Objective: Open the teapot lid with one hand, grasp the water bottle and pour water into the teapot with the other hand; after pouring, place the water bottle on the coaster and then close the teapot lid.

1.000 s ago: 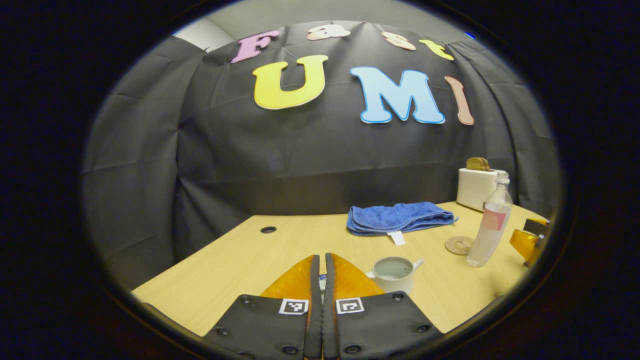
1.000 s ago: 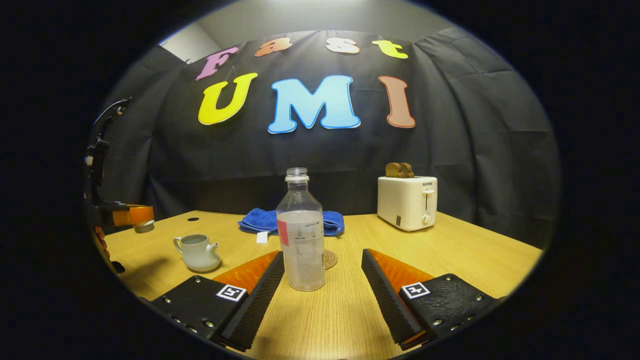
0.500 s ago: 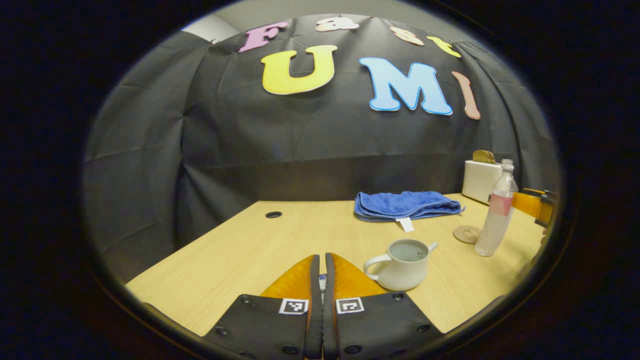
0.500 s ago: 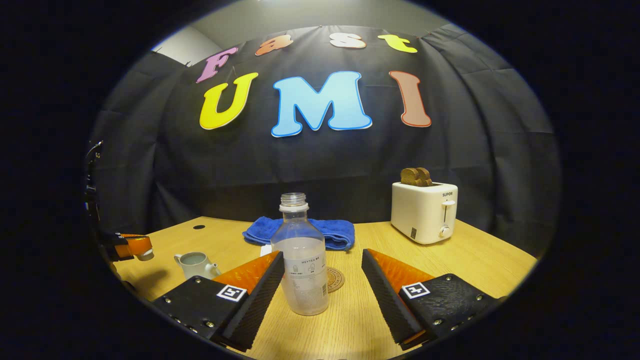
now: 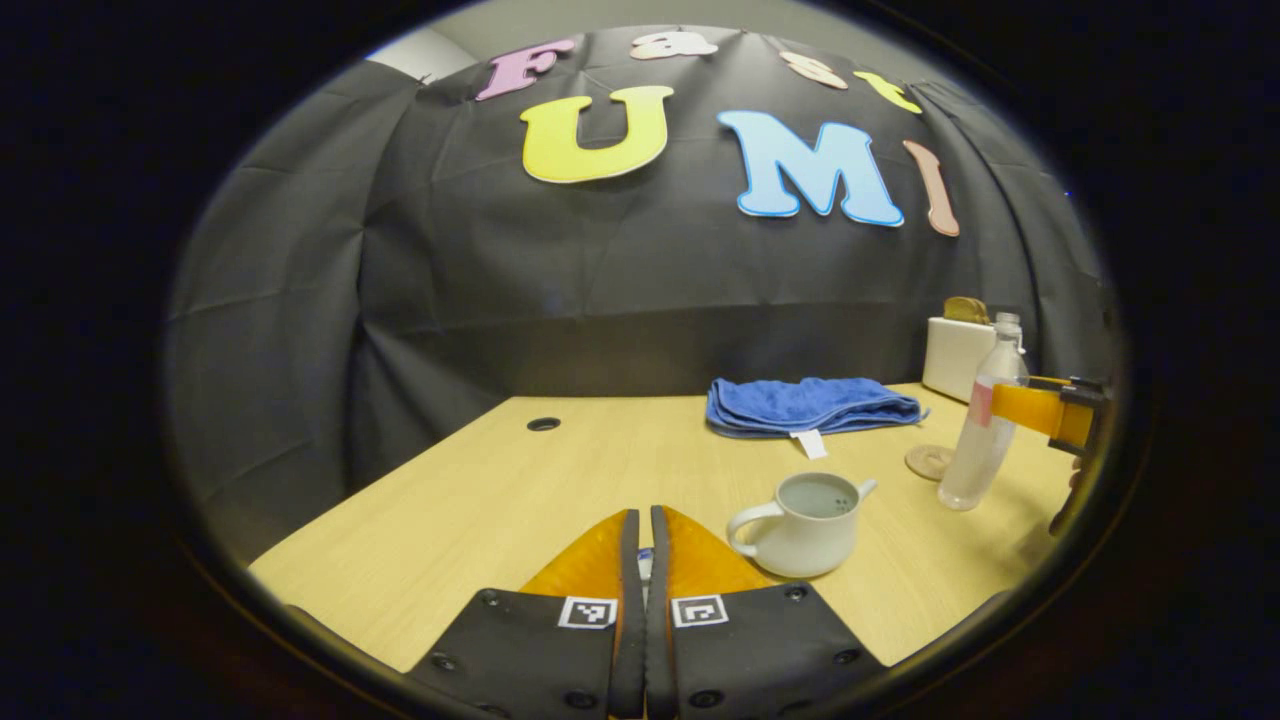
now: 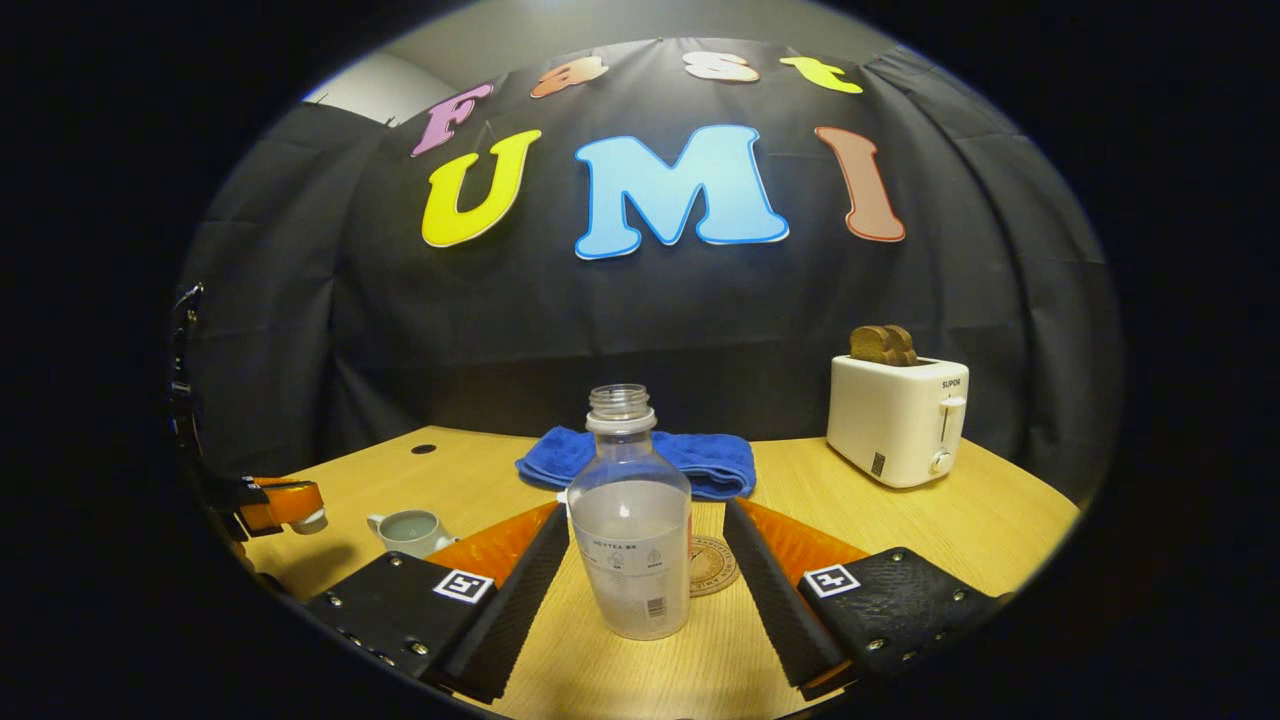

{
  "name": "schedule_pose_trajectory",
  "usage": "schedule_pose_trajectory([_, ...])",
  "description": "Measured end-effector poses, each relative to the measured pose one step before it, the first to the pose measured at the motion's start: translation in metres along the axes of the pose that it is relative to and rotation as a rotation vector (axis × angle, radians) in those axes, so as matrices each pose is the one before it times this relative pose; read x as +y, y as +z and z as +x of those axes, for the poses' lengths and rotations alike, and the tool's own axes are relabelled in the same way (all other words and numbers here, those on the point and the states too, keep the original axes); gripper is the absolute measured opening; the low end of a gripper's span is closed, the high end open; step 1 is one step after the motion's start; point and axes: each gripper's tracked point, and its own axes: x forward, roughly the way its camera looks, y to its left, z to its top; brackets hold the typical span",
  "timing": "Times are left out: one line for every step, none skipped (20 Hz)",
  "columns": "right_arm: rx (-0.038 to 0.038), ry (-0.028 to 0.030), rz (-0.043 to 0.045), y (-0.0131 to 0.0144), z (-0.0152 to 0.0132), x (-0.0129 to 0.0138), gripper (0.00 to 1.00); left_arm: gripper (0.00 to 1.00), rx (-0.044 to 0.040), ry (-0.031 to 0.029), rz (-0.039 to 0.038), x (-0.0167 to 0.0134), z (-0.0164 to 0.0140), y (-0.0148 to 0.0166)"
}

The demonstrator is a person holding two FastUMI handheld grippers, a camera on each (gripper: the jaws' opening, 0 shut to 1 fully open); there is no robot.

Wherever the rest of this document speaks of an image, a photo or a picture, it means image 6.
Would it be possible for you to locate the round brown coaster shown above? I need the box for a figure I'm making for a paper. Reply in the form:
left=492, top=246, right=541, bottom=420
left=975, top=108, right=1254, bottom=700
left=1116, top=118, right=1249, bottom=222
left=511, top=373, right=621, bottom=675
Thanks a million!
left=688, top=536, right=741, bottom=598

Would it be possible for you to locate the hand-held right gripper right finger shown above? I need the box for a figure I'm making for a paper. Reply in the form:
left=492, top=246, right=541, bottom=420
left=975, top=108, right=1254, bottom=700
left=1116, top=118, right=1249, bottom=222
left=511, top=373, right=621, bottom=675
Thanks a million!
left=723, top=498, right=1011, bottom=701

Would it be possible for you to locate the white toaster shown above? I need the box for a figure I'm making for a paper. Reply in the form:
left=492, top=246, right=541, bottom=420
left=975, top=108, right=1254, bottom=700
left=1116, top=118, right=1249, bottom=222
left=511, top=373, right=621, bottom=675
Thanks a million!
left=827, top=355, right=970, bottom=489

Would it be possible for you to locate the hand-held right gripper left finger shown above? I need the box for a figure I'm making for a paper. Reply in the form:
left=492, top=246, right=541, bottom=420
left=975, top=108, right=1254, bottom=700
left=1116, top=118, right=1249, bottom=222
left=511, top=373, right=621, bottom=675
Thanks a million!
left=305, top=502, right=571, bottom=704

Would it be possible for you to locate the clear plastic water bottle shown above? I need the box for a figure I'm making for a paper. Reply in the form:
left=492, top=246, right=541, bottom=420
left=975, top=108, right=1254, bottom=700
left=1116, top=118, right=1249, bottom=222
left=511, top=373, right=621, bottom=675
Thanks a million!
left=567, top=385, right=693, bottom=641

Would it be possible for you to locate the white teacup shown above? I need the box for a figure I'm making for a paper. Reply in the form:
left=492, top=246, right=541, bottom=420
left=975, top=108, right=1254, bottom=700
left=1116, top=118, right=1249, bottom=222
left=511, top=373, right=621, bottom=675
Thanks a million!
left=367, top=510, right=459, bottom=559

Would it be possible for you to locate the folded blue towel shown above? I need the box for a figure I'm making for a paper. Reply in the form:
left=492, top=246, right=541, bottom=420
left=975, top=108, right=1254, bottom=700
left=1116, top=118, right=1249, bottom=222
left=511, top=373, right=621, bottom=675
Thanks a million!
left=516, top=427, right=758, bottom=501

